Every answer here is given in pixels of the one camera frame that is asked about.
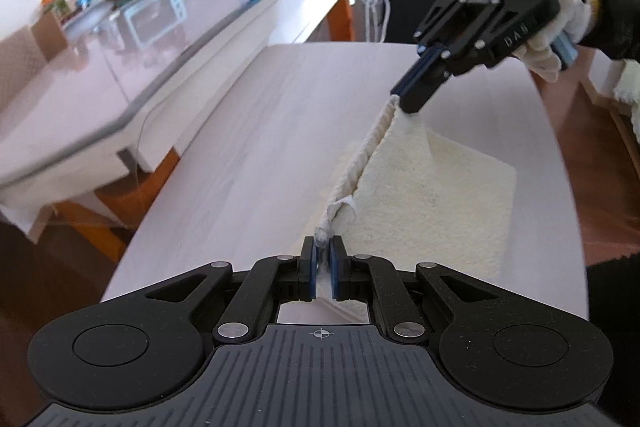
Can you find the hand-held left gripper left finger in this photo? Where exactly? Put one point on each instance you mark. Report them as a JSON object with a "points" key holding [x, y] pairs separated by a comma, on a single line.
{"points": [[310, 269]]}

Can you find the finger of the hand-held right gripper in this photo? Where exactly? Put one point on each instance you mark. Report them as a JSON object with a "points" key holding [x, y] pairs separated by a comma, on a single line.
{"points": [[417, 69], [425, 92]]}

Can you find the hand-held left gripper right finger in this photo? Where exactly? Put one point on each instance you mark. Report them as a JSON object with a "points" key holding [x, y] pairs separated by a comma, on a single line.
{"points": [[334, 269]]}

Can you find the cream fluffy towel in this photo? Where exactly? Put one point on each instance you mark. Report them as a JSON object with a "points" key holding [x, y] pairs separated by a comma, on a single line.
{"points": [[440, 207]]}

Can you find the person's right forearm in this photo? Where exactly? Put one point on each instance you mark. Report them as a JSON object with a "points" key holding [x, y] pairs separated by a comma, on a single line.
{"points": [[612, 17]]}

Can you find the person's right hand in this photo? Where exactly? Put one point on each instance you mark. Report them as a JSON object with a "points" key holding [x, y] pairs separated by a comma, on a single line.
{"points": [[575, 14]]}

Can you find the white glass-topped dining table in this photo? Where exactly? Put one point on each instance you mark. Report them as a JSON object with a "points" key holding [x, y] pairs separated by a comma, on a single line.
{"points": [[240, 52]]}

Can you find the person's torso in black clothing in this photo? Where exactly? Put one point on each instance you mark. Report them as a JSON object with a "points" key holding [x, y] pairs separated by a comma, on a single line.
{"points": [[617, 337]]}

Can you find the beige quilted chair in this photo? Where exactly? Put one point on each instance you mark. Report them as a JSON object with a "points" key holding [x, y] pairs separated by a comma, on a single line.
{"points": [[20, 54]]}

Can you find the jar with orange lid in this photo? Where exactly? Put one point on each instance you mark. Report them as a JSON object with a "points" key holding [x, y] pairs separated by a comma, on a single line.
{"points": [[56, 4]]}

